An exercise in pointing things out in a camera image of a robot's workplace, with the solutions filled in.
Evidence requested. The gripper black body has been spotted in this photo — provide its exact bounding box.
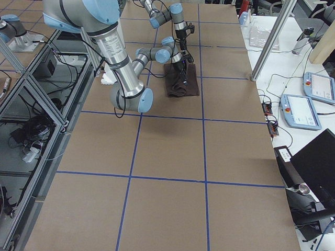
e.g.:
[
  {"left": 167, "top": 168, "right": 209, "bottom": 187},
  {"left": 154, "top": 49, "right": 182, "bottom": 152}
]
[
  {"left": 172, "top": 51, "right": 194, "bottom": 78},
  {"left": 174, "top": 22, "right": 195, "bottom": 50}
]

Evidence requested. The dark brown t-shirt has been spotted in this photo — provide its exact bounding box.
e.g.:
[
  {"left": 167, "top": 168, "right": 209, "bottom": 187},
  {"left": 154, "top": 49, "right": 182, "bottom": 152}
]
[{"left": 164, "top": 63, "right": 199, "bottom": 98}]

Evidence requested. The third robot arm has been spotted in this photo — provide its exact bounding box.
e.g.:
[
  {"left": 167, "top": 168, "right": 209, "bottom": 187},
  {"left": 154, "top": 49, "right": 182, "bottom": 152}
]
[{"left": 1, "top": 14, "right": 44, "bottom": 52}]

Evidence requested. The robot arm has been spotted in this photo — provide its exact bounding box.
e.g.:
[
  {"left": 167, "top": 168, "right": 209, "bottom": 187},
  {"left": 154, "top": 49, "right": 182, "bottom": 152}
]
[
  {"left": 132, "top": 0, "right": 195, "bottom": 55},
  {"left": 43, "top": 1, "right": 194, "bottom": 113}
]

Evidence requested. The red cylinder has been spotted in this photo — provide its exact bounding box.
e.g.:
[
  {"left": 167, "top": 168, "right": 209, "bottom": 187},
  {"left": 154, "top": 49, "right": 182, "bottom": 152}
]
[{"left": 240, "top": 0, "right": 250, "bottom": 14}]

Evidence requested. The clear plastic bag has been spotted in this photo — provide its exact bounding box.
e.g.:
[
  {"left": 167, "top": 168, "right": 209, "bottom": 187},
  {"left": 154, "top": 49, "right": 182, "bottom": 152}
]
[{"left": 249, "top": 26, "right": 271, "bottom": 48}]

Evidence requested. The orange black connector box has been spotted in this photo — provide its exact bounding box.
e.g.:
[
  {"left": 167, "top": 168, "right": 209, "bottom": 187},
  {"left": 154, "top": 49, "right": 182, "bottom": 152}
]
[{"left": 261, "top": 102, "right": 273, "bottom": 116}]

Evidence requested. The grey water bottle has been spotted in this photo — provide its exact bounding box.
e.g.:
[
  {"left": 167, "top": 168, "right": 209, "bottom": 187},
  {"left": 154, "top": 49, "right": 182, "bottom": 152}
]
[{"left": 292, "top": 27, "right": 314, "bottom": 55}]

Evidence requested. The black monitor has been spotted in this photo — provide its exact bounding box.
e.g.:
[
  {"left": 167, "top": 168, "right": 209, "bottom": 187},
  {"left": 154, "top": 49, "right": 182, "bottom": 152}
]
[{"left": 291, "top": 129, "right": 334, "bottom": 208}]

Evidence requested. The metal cup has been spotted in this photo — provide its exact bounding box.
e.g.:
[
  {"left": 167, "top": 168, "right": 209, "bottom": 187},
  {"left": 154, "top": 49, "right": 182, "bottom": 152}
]
[{"left": 297, "top": 184, "right": 310, "bottom": 196}]

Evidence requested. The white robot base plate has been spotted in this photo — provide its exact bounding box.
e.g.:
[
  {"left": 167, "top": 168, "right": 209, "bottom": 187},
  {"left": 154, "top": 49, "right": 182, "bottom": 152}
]
[{"left": 101, "top": 69, "right": 117, "bottom": 85}]

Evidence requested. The aluminium frame post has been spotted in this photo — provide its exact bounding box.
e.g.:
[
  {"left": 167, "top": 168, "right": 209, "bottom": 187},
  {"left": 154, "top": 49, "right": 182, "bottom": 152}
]
[{"left": 250, "top": 0, "right": 297, "bottom": 82}]

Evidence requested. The teach pendant far from post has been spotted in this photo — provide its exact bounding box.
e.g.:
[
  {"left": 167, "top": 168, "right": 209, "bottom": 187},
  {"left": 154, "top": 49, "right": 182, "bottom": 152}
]
[{"left": 280, "top": 94, "right": 322, "bottom": 131}]

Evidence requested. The teach pendant near post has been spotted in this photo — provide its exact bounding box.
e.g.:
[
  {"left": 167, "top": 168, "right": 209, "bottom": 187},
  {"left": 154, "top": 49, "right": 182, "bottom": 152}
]
[{"left": 303, "top": 72, "right": 334, "bottom": 105}]

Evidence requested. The aluminium frame cage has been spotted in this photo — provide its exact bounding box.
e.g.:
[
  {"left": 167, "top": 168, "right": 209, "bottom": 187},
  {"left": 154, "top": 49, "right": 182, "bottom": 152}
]
[{"left": 1, "top": 31, "right": 94, "bottom": 250}]

